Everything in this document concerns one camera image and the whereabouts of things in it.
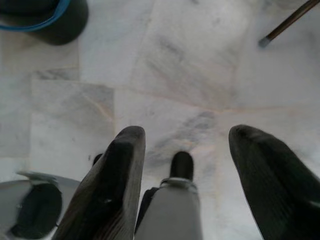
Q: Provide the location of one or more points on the brown furniture leg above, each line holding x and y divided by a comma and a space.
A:
287, 22

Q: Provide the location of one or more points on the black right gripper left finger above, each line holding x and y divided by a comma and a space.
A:
110, 190

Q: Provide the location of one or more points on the black robot foot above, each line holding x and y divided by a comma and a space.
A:
182, 165

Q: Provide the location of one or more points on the dark bin with blue rim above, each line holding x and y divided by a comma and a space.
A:
43, 18

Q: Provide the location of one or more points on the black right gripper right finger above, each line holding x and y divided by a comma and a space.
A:
275, 185

